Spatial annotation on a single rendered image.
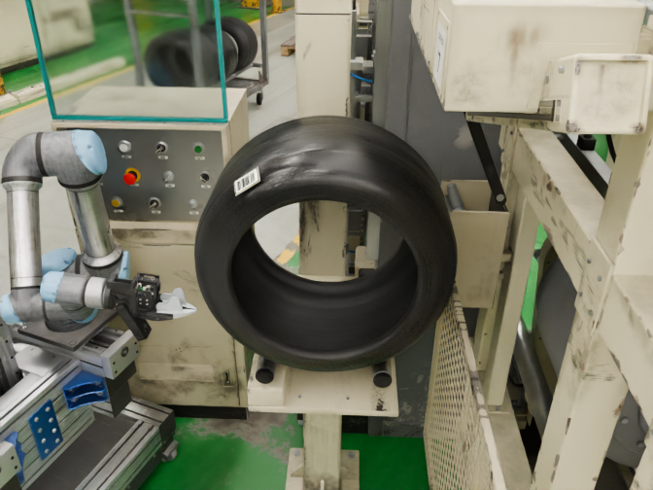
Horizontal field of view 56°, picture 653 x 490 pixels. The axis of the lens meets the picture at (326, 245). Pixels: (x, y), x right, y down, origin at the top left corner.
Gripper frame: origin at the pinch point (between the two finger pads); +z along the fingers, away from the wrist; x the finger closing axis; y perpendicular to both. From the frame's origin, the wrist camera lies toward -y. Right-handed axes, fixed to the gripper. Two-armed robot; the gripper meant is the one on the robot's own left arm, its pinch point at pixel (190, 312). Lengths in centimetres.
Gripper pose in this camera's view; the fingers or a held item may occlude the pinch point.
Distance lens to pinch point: 155.7
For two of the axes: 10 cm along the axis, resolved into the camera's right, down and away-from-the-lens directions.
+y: 1.3, -8.5, -5.1
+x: 0.5, -5.1, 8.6
